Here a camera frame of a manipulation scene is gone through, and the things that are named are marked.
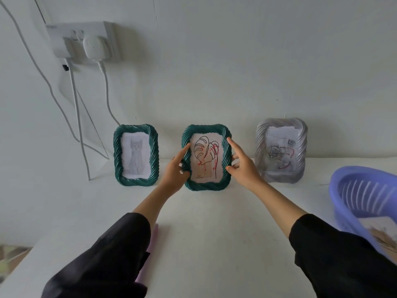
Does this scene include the person's left hand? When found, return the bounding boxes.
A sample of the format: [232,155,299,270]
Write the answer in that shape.
[158,143,191,195]

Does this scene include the person's right hand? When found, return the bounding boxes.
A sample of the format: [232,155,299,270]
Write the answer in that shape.
[225,137,267,191]

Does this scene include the green frame with leaf drawing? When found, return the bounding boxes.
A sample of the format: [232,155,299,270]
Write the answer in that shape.
[181,124,233,192]

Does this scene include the person's left forearm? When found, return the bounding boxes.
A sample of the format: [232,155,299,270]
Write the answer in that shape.
[42,184,178,298]

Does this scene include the person's right forearm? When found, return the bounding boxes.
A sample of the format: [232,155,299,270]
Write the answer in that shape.
[248,179,397,298]

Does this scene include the pink flat sheet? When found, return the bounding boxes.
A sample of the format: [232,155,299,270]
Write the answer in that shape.
[135,223,159,283]

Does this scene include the purple plastic basket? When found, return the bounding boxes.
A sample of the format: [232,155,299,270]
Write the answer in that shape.
[329,166,397,265]

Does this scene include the white charger plug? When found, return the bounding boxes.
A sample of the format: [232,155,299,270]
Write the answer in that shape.
[83,35,111,62]

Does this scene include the white picture card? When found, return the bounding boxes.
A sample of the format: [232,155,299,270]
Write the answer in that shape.
[358,216,397,255]

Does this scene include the silver frame with rose drawing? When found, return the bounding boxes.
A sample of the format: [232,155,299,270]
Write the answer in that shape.
[254,117,308,184]

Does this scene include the green frame with cat drawing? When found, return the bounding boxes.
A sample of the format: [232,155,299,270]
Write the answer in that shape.
[113,124,159,187]

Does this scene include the white charger cable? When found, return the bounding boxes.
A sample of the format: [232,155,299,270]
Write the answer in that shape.
[97,60,121,126]

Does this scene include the thick white power cable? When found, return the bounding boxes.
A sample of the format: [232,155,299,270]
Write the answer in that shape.
[65,58,92,181]

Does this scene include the thin white cable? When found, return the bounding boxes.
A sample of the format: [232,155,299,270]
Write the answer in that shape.
[0,0,110,160]

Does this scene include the white wall socket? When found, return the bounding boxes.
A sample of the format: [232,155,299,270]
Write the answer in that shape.
[45,21,121,64]

